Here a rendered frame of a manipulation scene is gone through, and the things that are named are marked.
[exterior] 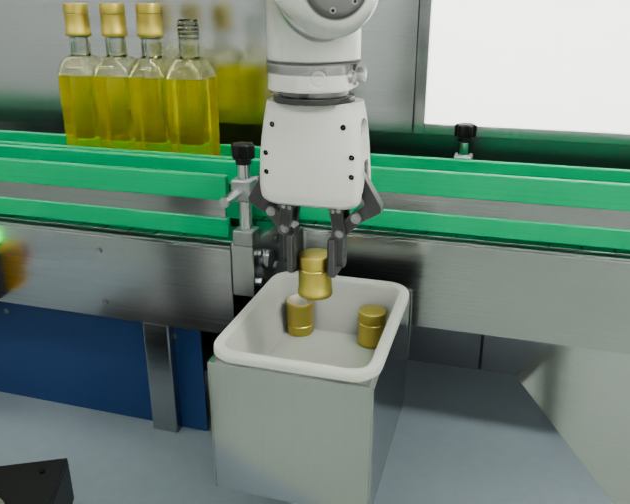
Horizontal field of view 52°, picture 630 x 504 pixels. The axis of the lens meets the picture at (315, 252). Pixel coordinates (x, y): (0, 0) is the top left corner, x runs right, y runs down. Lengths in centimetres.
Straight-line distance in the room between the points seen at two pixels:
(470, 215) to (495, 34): 27
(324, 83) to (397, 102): 43
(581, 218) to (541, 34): 27
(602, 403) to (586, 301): 35
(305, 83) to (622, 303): 49
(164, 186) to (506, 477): 58
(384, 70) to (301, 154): 41
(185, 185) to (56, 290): 26
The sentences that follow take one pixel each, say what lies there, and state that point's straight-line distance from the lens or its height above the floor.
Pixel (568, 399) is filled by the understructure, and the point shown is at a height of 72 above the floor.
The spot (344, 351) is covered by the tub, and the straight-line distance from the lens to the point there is 79.
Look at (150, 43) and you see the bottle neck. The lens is 96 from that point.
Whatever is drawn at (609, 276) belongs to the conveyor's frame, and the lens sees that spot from 86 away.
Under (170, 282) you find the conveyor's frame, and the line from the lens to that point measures 87.
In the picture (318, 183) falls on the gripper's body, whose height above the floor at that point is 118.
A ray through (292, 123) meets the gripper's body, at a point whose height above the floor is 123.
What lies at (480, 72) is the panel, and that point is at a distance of 98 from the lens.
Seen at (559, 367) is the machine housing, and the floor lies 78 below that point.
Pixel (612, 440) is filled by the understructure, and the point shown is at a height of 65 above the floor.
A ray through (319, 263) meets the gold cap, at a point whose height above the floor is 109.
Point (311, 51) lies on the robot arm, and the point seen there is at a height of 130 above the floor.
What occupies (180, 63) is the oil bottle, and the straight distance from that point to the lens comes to 93.
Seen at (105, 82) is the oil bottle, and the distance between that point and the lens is 99.
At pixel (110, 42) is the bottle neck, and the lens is 100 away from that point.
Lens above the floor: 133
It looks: 21 degrees down
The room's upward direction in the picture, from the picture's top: straight up
